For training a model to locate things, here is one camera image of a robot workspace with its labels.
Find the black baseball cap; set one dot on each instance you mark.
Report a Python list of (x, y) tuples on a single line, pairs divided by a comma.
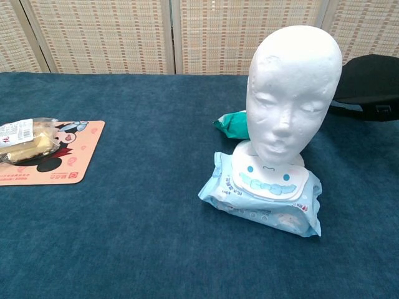
[(371, 81)]

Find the white foam mannequin head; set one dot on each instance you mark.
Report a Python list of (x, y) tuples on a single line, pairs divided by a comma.
[(290, 78)]

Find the green plastic packet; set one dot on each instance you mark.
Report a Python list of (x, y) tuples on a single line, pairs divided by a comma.
[(235, 124)]

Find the light blue wet wipes pack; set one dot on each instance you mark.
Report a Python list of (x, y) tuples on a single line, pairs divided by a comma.
[(249, 213)]

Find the dark blue table cloth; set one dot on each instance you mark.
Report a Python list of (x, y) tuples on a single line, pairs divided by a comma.
[(140, 233)]

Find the pink cartoon mouse pad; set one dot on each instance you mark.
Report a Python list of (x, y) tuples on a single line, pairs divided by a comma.
[(84, 146)]

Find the woven bamboo folding screen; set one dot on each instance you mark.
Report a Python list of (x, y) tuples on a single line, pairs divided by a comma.
[(103, 34)]

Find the bread in clear wrapper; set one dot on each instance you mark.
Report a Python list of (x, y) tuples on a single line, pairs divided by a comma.
[(28, 143)]

